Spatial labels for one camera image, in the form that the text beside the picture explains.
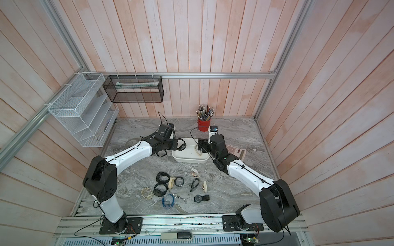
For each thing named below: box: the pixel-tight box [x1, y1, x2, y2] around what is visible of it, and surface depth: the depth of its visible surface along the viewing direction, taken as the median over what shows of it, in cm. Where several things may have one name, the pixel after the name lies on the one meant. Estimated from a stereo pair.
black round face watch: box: [193, 194, 210, 203], surface depth 83 cm
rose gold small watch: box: [190, 168, 201, 178], surface depth 89 cm
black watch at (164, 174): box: [155, 171, 170, 184], surface depth 89 cm
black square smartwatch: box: [174, 176, 185, 187], surface depth 89 cm
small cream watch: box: [201, 180, 208, 194], surface depth 81 cm
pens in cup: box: [195, 104, 215, 122], surface depth 103 cm
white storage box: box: [171, 137, 210, 164], surface depth 97 cm
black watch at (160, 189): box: [152, 182, 169, 198], surface depth 86 cm
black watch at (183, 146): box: [176, 138, 187, 152], surface depth 92 cm
